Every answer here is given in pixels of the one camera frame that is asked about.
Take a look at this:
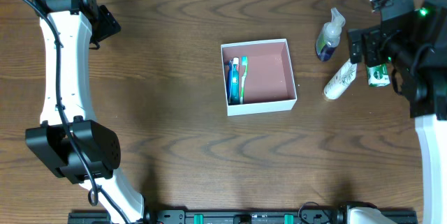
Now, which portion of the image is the blue disposable razor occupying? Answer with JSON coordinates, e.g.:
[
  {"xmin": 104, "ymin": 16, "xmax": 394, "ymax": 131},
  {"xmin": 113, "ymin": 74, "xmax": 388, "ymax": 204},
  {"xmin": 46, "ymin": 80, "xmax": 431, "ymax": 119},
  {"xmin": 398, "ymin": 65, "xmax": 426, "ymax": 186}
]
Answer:
[{"xmin": 226, "ymin": 60, "xmax": 233, "ymax": 105}]

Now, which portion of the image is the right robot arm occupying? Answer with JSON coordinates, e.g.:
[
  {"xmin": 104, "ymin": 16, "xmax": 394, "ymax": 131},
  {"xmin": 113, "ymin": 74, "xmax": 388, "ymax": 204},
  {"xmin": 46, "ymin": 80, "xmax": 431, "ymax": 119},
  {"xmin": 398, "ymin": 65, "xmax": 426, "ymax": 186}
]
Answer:
[{"xmin": 348, "ymin": 0, "xmax": 446, "ymax": 223}]

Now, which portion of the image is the white box pink interior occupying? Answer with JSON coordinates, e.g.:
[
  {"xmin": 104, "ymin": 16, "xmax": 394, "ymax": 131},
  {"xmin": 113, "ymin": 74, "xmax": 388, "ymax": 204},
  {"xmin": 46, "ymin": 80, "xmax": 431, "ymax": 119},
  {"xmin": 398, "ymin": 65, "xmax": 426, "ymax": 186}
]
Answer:
[{"xmin": 221, "ymin": 38, "xmax": 298, "ymax": 116}]

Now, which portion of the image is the green soap bar pack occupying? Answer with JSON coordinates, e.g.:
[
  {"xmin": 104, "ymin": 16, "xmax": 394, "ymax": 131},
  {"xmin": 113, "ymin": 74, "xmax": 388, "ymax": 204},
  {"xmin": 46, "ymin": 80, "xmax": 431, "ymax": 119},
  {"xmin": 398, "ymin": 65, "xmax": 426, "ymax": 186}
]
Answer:
[{"xmin": 366, "ymin": 64, "xmax": 390, "ymax": 87}]

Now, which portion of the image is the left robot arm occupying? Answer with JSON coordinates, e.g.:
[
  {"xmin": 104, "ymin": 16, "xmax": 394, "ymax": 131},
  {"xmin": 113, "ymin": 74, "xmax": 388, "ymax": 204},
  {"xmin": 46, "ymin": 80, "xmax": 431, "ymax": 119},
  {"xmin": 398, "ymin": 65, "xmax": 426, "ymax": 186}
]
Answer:
[{"xmin": 25, "ymin": 0, "xmax": 145, "ymax": 223}]

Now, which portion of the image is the green white toothbrush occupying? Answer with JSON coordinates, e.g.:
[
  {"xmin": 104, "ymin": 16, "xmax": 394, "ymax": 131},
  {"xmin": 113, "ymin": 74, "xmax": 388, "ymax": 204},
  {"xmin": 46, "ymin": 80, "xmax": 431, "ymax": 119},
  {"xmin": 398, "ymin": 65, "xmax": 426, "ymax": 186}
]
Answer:
[{"xmin": 240, "ymin": 56, "xmax": 248, "ymax": 104}]

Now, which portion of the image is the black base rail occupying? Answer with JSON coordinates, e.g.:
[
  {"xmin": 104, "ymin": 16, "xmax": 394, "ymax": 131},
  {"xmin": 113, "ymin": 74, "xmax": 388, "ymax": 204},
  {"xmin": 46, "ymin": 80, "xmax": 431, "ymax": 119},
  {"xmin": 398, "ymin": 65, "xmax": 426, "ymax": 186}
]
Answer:
[{"xmin": 67, "ymin": 206, "xmax": 418, "ymax": 224}]

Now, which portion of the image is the teal toothpaste tube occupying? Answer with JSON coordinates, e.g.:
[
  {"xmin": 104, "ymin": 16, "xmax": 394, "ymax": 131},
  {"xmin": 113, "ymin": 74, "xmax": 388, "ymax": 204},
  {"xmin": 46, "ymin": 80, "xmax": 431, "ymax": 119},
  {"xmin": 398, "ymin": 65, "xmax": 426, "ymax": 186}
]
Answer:
[{"xmin": 230, "ymin": 57, "xmax": 240, "ymax": 105}]

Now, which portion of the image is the clear pump soap bottle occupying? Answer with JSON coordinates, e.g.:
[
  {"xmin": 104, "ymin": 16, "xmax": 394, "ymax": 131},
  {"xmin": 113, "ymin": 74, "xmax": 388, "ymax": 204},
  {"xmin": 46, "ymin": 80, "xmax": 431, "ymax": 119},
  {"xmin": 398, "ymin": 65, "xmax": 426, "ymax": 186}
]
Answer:
[{"xmin": 315, "ymin": 8, "xmax": 346, "ymax": 61}]

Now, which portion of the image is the white leaf-print lotion tube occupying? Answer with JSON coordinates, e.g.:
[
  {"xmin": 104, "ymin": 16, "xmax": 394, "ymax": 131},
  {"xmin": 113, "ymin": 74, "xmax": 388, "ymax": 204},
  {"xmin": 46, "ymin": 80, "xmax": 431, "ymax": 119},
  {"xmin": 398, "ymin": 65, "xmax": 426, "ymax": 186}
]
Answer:
[{"xmin": 323, "ymin": 60, "xmax": 357, "ymax": 100}]

